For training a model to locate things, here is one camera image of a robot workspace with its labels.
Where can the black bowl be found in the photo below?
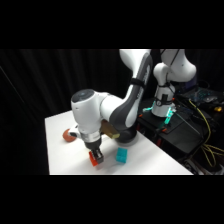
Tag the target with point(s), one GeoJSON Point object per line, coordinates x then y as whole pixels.
{"type": "Point", "coordinates": [128, 139]}

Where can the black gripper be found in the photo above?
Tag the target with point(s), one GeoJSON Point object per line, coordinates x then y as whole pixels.
{"type": "Point", "coordinates": [93, 145]}

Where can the cyan cube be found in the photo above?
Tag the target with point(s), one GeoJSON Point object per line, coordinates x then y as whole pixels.
{"type": "Point", "coordinates": [121, 155]}

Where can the red cube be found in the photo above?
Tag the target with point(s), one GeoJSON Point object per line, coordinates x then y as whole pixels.
{"type": "Point", "coordinates": [94, 162]}

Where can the blue lit electronics box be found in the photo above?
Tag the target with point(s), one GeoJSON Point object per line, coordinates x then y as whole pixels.
{"type": "Point", "coordinates": [201, 95]}

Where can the black curtain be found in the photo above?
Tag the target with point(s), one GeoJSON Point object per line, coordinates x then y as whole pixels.
{"type": "Point", "coordinates": [36, 86]}

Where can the small yellow connector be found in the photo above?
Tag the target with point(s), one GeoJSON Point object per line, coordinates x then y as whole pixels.
{"type": "Point", "coordinates": [218, 108]}

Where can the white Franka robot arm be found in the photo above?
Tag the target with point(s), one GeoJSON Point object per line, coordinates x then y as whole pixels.
{"type": "Point", "coordinates": [130, 103]}

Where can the black robot stand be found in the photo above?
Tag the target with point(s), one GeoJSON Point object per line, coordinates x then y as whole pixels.
{"type": "Point", "coordinates": [180, 133]}

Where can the reddish brown round ball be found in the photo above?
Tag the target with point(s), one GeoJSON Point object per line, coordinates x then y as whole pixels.
{"type": "Point", "coordinates": [68, 135]}

